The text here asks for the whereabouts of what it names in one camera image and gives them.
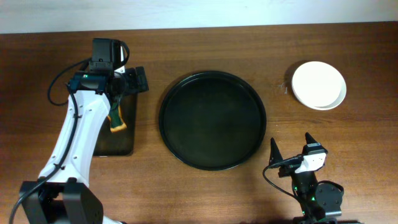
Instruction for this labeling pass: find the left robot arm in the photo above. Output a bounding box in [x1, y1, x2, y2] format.
[9, 38, 149, 223]

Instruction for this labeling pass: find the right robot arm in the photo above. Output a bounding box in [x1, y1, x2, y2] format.
[262, 133, 344, 223]

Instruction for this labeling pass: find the white plate with ketchup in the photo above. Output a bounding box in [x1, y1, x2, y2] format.
[291, 61, 347, 111]

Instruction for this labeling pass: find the orange green sponge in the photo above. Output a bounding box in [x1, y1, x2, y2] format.
[108, 103, 127, 133]

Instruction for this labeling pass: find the round black tray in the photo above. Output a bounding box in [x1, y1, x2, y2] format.
[159, 71, 267, 171]

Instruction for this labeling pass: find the rectangular black tray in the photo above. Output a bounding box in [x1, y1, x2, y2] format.
[93, 93, 137, 156]

